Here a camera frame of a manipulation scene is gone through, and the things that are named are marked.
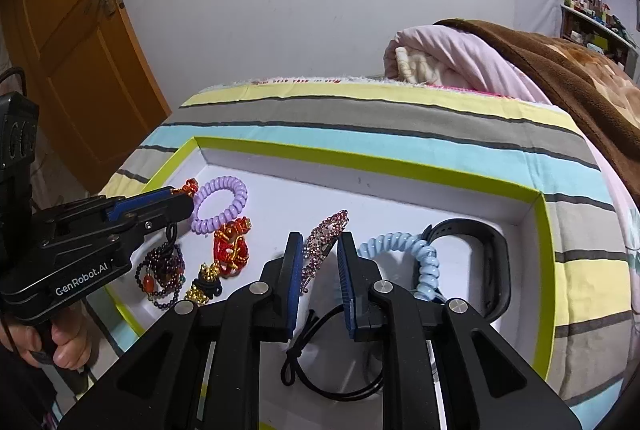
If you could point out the green cardboard box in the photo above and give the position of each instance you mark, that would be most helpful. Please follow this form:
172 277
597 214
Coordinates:
350 160

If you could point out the pink rhinestone hair clip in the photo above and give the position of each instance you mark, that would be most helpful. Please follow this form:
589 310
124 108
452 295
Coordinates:
325 230

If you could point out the small red knot charm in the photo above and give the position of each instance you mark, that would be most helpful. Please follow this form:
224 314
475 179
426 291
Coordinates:
190 187

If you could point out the bottles on shelf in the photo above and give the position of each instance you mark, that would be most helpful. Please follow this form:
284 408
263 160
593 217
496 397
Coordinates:
590 2

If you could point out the person's dark clothing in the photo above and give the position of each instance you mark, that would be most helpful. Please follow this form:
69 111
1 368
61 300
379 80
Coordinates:
25 395

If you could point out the white shelf desk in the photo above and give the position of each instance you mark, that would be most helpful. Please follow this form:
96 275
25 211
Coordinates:
575 25

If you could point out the black wristband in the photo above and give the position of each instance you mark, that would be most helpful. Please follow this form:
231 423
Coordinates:
500 270

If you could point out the red gold knot ornament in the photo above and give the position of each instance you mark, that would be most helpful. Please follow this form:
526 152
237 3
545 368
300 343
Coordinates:
230 250

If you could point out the person's left hand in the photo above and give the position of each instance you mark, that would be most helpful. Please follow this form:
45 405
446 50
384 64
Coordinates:
72 342

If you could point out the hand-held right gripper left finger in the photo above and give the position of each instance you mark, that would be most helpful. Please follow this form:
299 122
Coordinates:
296 280

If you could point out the striped blanket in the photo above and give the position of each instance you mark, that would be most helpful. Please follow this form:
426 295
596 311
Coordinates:
400 120

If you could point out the gold bead black tassel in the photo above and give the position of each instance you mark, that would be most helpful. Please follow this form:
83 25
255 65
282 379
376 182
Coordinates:
205 285

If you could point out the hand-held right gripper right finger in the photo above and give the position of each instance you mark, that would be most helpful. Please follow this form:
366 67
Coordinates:
346 280

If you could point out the brown plush blanket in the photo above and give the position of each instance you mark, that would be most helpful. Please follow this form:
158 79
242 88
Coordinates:
575 75

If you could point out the pink quilt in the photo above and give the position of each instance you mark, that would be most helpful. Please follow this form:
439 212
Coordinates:
450 55

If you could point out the orange wooden door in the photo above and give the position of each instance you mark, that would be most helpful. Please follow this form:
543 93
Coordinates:
75 60

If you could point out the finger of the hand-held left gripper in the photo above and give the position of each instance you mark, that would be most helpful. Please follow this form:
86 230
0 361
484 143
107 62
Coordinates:
130 205
170 210

